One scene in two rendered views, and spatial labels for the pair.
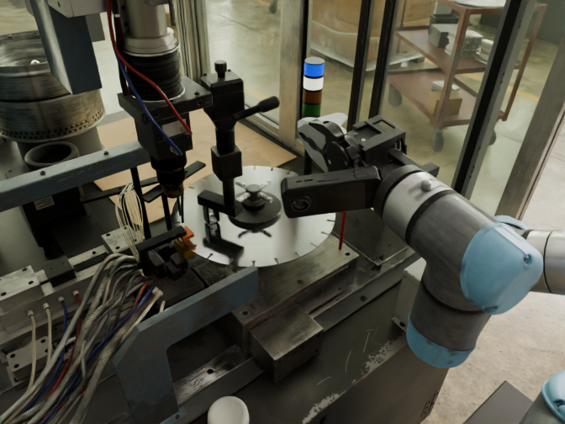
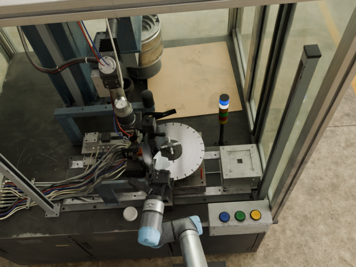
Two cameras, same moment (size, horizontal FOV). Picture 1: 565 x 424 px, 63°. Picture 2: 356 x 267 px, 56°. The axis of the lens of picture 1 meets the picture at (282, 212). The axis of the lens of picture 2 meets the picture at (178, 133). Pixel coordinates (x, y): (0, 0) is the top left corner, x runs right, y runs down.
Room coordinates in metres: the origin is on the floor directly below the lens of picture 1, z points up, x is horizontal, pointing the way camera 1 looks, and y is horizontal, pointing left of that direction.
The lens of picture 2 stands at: (0.15, -0.55, 2.39)
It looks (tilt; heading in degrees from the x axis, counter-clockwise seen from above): 57 degrees down; 43
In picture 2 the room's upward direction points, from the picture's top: 7 degrees counter-clockwise
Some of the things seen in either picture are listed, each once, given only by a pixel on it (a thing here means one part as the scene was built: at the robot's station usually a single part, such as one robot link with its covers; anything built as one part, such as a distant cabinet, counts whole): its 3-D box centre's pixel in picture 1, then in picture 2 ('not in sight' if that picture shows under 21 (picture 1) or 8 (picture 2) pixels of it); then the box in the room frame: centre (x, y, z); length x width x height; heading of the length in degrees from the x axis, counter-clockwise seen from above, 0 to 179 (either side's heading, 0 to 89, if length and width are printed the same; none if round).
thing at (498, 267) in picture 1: (472, 253); (150, 228); (0.33, -0.19, 1.21); 0.11 x 0.08 x 0.09; 30
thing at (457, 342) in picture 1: (453, 307); (158, 234); (0.35, -0.20, 1.11); 0.11 x 0.08 x 0.11; 139
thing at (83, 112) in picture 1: (49, 108); (139, 47); (1.22, 0.68, 0.93); 0.31 x 0.31 x 0.36
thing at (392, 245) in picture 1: (378, 211); (238, 167); (0.90, -0.24, 0.82); 0.18 x 0.18 x 0.15; 39
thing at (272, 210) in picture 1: (254, 204); (170, 148); (0.74, 0.06, 0.96); 0.11 x 0.11 x 0.03
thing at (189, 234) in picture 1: (166, 250); (132, 152); (0.61, 0.21, 0.95); 0.10 x 0.03 x 0.07; 129
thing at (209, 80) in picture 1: (224, 124); (150, 131); (0.67, 0.10, 1.17); 0.06 x 0.05 x 0.20; 120
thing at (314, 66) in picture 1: (314, 67); (224, 99); (1.02, -0.06, 1.14); 0.05 x 0.04 x 0.03; 39
